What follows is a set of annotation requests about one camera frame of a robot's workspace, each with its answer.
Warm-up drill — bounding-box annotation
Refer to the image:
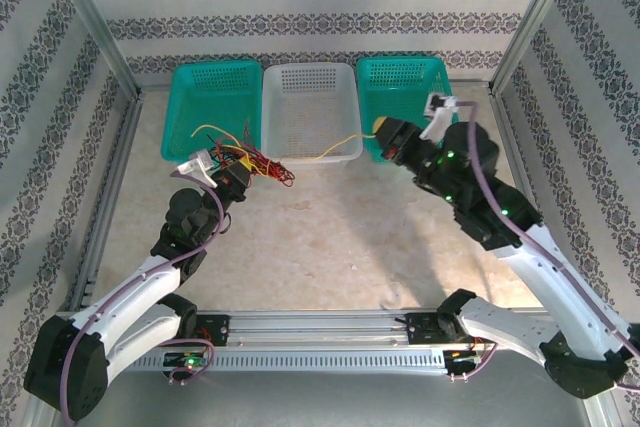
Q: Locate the black cable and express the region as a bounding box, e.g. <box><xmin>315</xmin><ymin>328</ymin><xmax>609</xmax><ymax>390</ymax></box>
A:
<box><xmin>208</xmin><ymin>144</ymin><xmax>239</xmax><ymax>168</ymax></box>

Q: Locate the red cable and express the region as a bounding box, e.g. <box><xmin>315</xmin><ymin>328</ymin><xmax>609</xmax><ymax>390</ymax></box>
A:
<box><xmin>241</xmin><ymin>116</ymin><xmax>264</xmax><ymax>158</ymax></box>
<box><xmin>244</xmin><ymin>144</ymin><xmax>296</xmax><ymax>188</ymax></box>

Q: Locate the teal plastic basket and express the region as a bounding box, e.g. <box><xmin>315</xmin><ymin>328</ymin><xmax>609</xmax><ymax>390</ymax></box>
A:
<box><xmin>159</xmin><ymin>60</ymin><xmax>265</xmax><ymax>171</ymax></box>
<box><xmin>355</xmin><ymin>56</ymin><xmax>455</xmax><ymax>164</ymax></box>

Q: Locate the white plastic basket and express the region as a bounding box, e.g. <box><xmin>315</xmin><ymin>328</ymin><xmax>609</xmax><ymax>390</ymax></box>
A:
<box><xmin>260</xmin><ymin>62</ymin><xmax>364</xmax><ymax>168</ymax></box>

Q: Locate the grey metal plate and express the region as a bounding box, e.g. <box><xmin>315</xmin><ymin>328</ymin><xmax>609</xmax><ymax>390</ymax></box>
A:
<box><xmin>29</xmin><ymin>366</ymin><xmax>616</xmax><ymax>427</ymax></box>

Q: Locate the aluminium table edge rail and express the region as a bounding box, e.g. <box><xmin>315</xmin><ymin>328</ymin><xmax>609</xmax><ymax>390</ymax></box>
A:
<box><xmin>488</xmin><ymin>89</ymin><xmax>626</xmax><ymax>427</ymax></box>
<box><xmin>69</xmin><ymin>94</ymin><xmax>146</xmax><ymax>313</ymax></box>

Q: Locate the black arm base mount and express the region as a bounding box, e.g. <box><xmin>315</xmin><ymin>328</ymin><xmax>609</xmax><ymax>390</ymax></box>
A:
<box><xmin>197</xmin><ymin>314</ymin><xmax>231</xmax><ymax>348</ymax></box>
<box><xmin>405</xmin><ymin>312</ymin><xmax>451</xmax><ymax>348</ymax></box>

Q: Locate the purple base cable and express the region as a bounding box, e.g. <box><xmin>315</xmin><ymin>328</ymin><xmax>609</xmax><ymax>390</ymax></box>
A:
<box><xmin>167</xmin><ymin>339</ymin><xmax>217</xmax><ymax>388</ymax></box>
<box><xmin>447</xmin><ymin>341</ymin><xmax>499</xmax><ymax>383</ymax></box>

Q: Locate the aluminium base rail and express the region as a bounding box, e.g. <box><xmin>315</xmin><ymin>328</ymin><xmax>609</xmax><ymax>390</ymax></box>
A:
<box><xmin>192</xmin><ymin>309</ymin><xmax>551</xmax><ymax>348</ymax></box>

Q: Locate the aluminium frame post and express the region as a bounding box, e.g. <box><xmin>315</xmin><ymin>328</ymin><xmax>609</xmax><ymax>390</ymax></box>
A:
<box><xmin>489</xmin><ymin>0</ymin><xmax>591</xmax><ymax>96</ymax></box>
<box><xmin>47</xmin><ymin>0</ymin><xmax>144</xmax><ymax>101</ymax></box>

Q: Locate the slotted grey cable duct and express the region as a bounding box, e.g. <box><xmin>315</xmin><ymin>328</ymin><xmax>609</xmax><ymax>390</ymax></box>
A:
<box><xmin>117</xmin><ymin>348</ymin><xmax>449</xmax><ymax>374</ymax></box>

